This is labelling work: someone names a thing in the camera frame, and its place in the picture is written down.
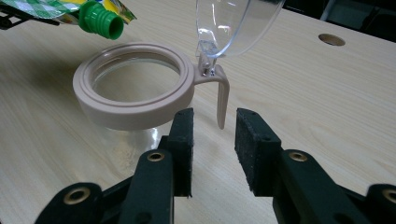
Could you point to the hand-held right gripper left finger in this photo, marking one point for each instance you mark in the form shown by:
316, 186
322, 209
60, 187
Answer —
152, 186

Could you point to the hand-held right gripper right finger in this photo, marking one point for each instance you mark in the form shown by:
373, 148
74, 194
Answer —
295, 186

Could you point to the colourful snack pouch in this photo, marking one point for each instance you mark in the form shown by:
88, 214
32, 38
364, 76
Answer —
99, 20

